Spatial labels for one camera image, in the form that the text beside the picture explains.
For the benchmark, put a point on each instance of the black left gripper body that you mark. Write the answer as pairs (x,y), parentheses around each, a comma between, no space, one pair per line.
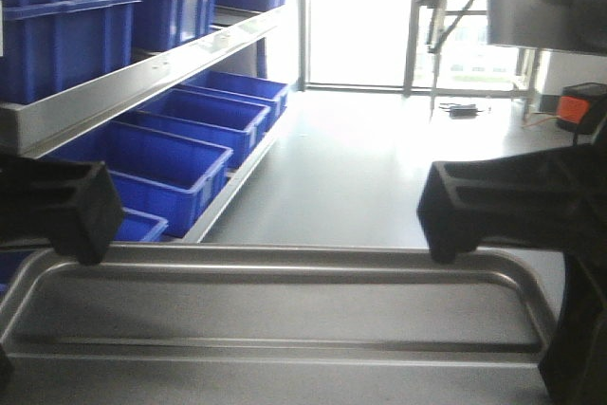
(73,207)

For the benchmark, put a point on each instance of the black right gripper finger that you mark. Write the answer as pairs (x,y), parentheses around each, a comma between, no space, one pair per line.
(573,367)

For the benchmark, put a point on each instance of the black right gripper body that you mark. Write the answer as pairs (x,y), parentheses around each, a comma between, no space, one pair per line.
(553,199)

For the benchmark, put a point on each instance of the silver ribbed metal tray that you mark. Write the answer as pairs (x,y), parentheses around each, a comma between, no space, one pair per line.
(177,324)

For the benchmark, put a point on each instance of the grey robot shoulder housing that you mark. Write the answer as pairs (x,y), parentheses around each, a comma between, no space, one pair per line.
(576,26)

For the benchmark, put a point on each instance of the metal shelf beam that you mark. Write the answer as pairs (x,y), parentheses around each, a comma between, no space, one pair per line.
(36,129)

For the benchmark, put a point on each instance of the orange black box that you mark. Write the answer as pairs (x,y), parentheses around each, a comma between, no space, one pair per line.
(581,107)

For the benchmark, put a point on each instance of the open blue bin near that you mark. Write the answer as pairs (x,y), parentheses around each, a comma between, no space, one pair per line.
(155,172)

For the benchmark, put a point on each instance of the open blue bin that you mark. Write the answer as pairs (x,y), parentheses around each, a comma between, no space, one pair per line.
(272,94)
(155,172)
(237,125)

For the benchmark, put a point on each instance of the open blue bin middle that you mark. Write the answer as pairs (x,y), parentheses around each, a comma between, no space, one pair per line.
(237,125)

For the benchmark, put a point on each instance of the open blue bin far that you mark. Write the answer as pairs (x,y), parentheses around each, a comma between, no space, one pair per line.
(272,94)

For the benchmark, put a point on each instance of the stacked blue crate left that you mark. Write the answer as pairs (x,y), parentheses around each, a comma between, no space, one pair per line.
(52,45)

